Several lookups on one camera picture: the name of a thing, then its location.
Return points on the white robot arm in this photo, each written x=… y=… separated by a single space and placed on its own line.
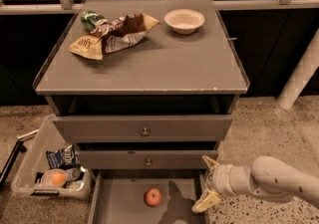
x=267 y=178

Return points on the grey bottom drawer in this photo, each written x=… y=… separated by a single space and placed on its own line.
x=119 y=197

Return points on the grey middle drawer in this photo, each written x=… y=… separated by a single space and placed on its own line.
x=146 y=155

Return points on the cup with orange contents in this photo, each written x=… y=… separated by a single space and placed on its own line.
x=54 y=177

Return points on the grey drawer cabinet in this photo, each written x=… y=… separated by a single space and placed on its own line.
x=163 y=63

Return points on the brown crumpled chip bag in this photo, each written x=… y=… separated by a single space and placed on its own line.
x=110 y=37

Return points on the white paper bowl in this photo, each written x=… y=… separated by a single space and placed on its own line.
x=184 y=21

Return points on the small metal can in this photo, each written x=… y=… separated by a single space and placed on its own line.
x=73 y=174

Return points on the grey top drawer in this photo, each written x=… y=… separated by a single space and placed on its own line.
x=143 y=128

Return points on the clear plastic bin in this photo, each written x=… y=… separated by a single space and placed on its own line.
x=27 y=180

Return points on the blue snack bag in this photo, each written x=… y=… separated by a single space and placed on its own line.
x=63 y=158

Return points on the red apple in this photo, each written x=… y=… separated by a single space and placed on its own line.
x=153 y=197

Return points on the green soda can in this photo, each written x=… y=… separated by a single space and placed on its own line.
x=93 y=21

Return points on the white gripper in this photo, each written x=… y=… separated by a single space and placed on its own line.
x=221 y=178

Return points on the grey drawer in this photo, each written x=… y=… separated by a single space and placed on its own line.
x=146 y=155
x=143 y=128
x=119 y=197

